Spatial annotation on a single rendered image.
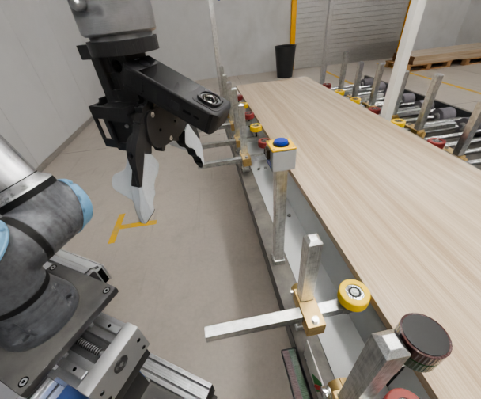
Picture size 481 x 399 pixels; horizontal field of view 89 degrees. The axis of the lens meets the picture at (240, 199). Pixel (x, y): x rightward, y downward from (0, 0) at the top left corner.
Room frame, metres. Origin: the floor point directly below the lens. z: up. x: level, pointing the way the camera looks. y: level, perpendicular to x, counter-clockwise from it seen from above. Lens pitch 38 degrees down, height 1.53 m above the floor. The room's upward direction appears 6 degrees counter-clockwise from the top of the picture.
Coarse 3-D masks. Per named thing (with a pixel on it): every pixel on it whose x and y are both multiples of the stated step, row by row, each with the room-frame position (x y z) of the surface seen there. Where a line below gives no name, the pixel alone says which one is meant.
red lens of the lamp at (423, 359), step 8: (400, 320) 0.16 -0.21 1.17; (400, 328) 0.15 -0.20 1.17; (400, 336) 0.14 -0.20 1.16; (448, 336) 0.13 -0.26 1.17; (408, 344) 0.13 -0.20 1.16; (416, 352) 0.12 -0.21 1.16; (448, 352) 0.11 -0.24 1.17; (416, 360) 0.11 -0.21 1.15; (424, 360) 0.11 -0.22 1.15; (432, 360) 0.11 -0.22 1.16; (440, 360) 0.11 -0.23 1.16
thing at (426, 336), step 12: (408, 324) 0.15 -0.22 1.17; (420, 324) 0.15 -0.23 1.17; (432, 324) 0.15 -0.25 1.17; (408, 336) 0.13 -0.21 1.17; (420, 336) 0.13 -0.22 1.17; (432, 336) 0.13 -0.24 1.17; (444, 336) 0.13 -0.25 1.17; (420, 348) 0.12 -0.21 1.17; (432, 348) 0.12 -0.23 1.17; (444, 348) 0.12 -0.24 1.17; (396, 372) 0.12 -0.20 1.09
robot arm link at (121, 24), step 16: (80, 0) 0.28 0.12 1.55; (96, 0) 0.28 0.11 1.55; (112, 0) 0.28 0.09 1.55; (128, 0) 0.29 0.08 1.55; (144, 0) 0.30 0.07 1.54; (80, 16) 0.29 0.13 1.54; (96, 16) 0.28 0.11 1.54; (112, 16) 0.28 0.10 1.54; (128, 16) 0.29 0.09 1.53; (144, 16) 0.30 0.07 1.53; (80, 32) 0.30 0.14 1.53; (96, 32) 0.28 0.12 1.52; (112, 32) 0.28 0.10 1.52; (128, 32) 0.29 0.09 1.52; (144, 32) 0.30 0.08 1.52
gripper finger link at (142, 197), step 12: (144, 156) 0.26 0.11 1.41; (144, 168) 0.26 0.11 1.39; (156, 168) 0.27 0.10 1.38; (120, 180) 0.27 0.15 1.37; (144, 180) 0.25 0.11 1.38; (120, 192) 0.26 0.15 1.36; (132, 192) 0.25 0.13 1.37; (144, 192) 0.24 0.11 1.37; (144, 204) 0.24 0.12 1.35; (144, 216) 0.24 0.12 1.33
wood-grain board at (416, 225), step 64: (320, 128) 1.45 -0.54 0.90; (384, 128) 1.36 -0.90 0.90; (320, 192) 0.80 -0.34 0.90; (384, 192) 0.76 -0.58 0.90; (448, 192) 0.72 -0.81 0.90; (384, 256) 0.46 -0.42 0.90; (448, 256) 0.43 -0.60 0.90; (384, 320) 0.28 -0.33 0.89; (448, 320) 0.26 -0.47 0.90; (448, 384) 0.14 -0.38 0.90
